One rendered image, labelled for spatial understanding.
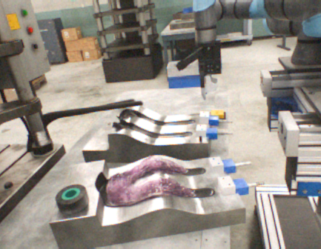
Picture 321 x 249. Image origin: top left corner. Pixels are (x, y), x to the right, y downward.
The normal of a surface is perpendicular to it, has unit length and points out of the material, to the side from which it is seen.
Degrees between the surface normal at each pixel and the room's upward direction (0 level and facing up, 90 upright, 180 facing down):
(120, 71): 90
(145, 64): 90
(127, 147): 90
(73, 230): 90
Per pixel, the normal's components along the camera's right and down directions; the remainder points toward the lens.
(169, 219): 0.09, 0.41
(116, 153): -0.20, 0.44
